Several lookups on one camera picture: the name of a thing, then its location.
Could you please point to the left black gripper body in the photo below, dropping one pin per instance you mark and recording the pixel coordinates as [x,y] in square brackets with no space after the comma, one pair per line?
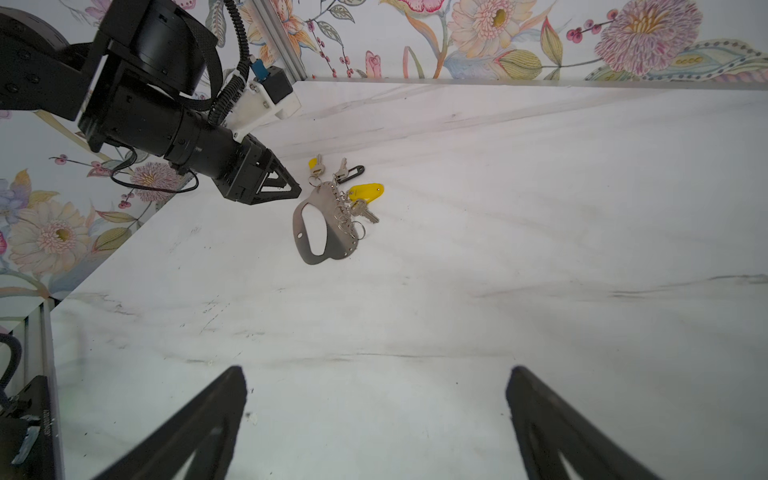
[244,180]

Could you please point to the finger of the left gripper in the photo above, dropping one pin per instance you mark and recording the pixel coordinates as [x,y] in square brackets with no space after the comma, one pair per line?
[275,182]

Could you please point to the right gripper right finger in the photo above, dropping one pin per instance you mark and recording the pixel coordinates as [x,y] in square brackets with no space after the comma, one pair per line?
[551,434]

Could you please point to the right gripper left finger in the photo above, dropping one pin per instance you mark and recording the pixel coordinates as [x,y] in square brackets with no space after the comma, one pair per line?
[200,438]

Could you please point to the steel key holder plate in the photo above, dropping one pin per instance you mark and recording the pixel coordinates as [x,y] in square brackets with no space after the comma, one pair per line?
[341,235]

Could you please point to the large yellow key tag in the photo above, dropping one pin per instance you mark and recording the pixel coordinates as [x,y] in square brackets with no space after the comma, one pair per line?
[365,192]

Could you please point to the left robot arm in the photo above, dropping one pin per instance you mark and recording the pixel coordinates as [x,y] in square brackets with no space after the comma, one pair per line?
[151,81]

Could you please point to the silver key on yellow tag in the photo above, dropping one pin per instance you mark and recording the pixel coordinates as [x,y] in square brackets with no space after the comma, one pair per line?
[315,178]

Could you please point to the silver key on black tag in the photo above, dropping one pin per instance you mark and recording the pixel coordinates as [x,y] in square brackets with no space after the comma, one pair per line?
[341,175]

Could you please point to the black key tag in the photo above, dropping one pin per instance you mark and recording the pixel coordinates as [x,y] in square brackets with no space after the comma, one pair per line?
[352,173]

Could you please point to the left corner aluminium profile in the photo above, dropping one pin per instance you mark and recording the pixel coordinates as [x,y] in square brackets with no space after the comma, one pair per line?
[277,35]

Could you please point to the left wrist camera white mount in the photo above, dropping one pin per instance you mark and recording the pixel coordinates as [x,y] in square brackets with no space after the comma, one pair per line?
[268,95]

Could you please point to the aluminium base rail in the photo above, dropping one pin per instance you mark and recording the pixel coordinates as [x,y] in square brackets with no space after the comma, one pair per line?
[30,429]

